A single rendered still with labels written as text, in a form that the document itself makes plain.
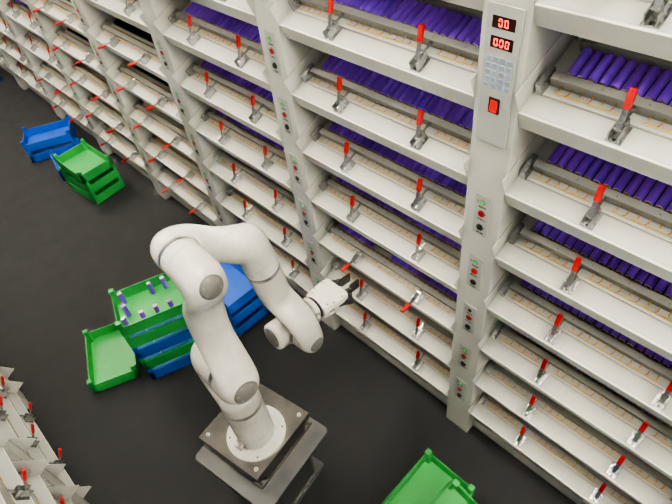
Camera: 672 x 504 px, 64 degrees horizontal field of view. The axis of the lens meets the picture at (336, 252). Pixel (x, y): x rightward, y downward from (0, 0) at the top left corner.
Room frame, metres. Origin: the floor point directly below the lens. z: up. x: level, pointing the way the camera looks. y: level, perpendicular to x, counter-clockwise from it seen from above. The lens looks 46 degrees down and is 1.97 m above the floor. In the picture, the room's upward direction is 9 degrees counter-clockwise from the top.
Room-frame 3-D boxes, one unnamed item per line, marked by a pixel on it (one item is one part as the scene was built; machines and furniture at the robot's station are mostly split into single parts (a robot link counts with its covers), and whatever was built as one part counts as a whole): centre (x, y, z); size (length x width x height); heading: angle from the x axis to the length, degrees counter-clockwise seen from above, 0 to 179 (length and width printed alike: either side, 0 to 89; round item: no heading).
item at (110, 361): (1.44, 1.05, 0.04); 0.30 x 0.20 x 0.08; 16
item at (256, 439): (0.81, 0.34, 0.45); 0.19 x 0.19 x 0.18
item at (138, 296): (1.44, 0.75, 0.36); 0.30 x 0.20 x 0.08; 109
